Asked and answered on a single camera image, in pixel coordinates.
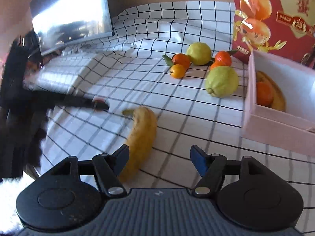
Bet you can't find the small yellow-orange citrus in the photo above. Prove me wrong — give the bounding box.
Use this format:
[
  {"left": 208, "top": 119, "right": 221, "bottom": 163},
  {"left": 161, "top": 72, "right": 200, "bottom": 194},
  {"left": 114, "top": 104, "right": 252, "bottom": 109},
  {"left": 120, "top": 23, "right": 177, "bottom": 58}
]
[{"left": 170, "top": 64, "right": 186, "bottom": 79}]

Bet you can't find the green pear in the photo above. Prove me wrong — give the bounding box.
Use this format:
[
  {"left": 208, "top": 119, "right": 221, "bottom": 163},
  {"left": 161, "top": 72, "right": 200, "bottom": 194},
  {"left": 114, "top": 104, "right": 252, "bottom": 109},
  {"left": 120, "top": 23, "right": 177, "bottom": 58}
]
[{"left": 205, "top": 66, "right": 239, "bottom": 98}]

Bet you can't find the lone orange tangerine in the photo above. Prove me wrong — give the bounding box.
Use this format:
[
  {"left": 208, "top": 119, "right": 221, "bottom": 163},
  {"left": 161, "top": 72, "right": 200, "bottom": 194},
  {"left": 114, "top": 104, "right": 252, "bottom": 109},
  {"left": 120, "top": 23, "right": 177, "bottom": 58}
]
[{"left": 256, "top": 82, "right": 274, "bottom": 107}]

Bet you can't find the tangerine with green leaf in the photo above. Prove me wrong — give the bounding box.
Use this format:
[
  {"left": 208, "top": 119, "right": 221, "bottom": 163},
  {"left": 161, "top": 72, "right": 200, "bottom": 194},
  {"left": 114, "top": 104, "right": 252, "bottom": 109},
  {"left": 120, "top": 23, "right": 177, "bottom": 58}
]
[{"left": 162, "top": 53, "right": 191, "bottom": 70}]

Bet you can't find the spotted yellow banana with sticker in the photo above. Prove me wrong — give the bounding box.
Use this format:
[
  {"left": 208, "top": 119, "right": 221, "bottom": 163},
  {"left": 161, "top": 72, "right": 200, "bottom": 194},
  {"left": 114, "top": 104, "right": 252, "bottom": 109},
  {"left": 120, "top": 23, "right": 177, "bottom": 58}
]
[{"left": 256, "top": 71, "right": 286, "bottom": 112}]

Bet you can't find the yellow-green pear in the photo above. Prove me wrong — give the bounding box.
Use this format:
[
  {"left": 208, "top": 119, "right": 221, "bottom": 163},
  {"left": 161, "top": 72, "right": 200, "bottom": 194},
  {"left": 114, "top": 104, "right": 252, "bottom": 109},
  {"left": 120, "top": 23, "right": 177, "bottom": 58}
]
[{"left": 186, "top": 42, "right": 212, "bottom": 65}]

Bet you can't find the white black-grid tablecloth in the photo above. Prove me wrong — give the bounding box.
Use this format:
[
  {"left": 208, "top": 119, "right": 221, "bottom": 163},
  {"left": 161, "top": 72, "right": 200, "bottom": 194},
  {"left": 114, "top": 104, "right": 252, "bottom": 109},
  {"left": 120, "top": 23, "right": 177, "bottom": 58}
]
[{"left": 35, "top": 1, "right": 314, "bottom": 232}]

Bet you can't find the pink cardboard box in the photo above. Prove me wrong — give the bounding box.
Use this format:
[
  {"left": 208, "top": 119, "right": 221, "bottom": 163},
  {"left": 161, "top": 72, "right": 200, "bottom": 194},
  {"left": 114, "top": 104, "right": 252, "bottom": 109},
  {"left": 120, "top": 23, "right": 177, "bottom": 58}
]
[{"left": 242, "top": 51, "right": 314, "bottom": 156}]

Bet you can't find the dark monitor screen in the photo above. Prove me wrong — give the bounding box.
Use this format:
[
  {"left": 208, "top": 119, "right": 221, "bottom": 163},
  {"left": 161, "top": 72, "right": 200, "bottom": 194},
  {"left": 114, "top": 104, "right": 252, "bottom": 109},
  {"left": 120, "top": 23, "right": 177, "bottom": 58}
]
[{"left": 30, "top": 0, "right": 114, "bottom": 55}]

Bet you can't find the red egg packaging bag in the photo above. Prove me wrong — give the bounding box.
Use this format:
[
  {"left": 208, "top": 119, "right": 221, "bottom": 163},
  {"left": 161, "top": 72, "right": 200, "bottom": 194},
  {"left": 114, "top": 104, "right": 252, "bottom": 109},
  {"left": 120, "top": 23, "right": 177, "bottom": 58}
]
[{"left": 232, "top": 0, "right": 315, "bottom": 68}]

